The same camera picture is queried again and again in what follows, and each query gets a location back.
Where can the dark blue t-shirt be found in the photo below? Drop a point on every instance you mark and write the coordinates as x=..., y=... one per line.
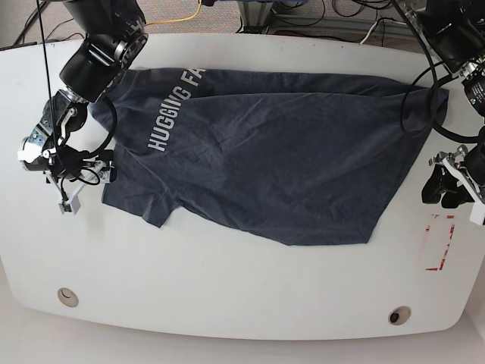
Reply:
x=302, y=159

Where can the red tape rectangle marking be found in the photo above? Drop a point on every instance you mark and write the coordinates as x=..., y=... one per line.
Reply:
x=437, y=241

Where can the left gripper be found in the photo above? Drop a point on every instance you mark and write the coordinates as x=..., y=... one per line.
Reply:
x=469, y=192

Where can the right table grommet hole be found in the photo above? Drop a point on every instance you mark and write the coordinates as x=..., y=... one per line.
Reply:
x=399, y=316

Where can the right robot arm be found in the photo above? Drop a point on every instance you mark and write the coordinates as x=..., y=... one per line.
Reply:
x=115, y=35

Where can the table grommet hole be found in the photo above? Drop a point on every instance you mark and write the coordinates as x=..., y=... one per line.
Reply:
x=67, y=297
x=399, y=316

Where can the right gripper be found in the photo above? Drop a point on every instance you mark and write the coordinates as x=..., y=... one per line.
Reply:
x=69, y=182

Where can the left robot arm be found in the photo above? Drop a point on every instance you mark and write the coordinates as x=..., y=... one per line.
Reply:
x=454, y=32

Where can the left table grommet hole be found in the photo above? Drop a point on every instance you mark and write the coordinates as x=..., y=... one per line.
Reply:
x=67, y=297

